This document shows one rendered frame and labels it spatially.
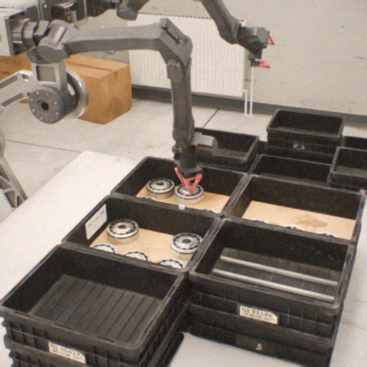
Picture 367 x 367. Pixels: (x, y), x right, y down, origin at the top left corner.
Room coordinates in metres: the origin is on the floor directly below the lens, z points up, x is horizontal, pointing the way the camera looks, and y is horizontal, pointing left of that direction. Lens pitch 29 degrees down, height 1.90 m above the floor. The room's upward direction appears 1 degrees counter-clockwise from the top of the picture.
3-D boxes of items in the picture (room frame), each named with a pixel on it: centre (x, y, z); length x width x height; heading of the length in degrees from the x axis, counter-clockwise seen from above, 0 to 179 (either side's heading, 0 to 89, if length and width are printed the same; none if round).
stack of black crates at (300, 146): (2.98, -0.69, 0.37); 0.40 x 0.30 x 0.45; 69
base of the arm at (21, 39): (1.70, 0.45, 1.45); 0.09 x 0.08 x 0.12; 159
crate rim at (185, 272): (1.44, 0.12, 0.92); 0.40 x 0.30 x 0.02; 68
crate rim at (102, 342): (1.16, 0.24, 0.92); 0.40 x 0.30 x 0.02; 68
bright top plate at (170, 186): (1.83, 0.08, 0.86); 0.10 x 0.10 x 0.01
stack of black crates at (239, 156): (2.74, -0.18, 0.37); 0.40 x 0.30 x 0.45; 69
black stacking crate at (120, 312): (1.16, 0.24, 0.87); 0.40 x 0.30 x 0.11; 68
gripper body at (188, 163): (1.78, -0.02, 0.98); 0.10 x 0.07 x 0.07; 23
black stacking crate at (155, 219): (1.44, 0.12, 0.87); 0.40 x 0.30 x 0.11; 68
